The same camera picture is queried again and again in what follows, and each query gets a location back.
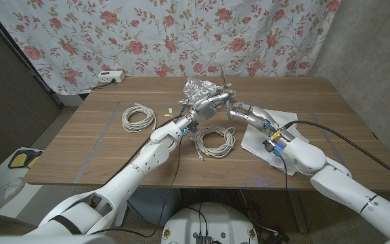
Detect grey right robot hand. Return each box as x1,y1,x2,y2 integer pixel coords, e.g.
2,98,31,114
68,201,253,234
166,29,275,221
230,100,297,150

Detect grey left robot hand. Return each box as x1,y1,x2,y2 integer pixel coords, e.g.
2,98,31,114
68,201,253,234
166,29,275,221
180,83,237,133

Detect aluminum foil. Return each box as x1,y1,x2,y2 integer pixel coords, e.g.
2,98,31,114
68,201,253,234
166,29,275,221
177,77,221,109

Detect yellow grey handled scissors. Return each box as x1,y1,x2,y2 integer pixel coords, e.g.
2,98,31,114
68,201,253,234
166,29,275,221
219,64,234,121

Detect white towel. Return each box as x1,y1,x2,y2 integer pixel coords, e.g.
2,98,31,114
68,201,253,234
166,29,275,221
240,108,311,177

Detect floral print backdrop curtain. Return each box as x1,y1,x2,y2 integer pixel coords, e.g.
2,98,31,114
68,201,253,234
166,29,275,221
0,0,341,96

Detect white power strip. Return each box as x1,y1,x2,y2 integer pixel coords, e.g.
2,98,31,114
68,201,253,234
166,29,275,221
97,70,126,84

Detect grey table leg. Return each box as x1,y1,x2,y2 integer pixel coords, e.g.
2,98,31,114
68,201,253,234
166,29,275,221
288,190,308,234

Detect blue grey stool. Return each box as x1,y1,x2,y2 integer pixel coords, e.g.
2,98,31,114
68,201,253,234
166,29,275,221
127,187,182,227

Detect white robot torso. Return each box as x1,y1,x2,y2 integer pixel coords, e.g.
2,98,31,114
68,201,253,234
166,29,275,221
160,202,259,244

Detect black adapter on floor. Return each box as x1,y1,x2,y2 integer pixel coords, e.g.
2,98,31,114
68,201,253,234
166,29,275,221
264,228,290,244

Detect white table leg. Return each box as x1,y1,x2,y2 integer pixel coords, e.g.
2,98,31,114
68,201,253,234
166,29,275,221
114,203,130,227

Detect white floor board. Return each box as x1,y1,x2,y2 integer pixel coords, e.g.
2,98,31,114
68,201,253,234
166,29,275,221
0,146,64,221

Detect large coiled white cable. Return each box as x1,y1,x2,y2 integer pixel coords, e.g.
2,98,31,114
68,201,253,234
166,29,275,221
188,125,236,162

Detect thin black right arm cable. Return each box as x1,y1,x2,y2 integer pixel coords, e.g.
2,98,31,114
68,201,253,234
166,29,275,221
279,155,289,191

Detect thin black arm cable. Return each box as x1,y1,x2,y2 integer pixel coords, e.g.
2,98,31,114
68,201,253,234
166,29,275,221
89,134,184,238
279,155,289,191

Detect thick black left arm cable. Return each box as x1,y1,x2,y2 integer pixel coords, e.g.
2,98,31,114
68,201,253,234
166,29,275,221
105,115,184,186

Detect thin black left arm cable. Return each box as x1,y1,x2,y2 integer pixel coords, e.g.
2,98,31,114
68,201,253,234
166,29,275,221
89,134,184,238

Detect small coiled white cable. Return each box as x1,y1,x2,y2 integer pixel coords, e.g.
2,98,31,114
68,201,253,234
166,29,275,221
121,103,157,133

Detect black power strip cord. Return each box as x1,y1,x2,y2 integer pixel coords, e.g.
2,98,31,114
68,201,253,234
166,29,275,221
91,78,117,91

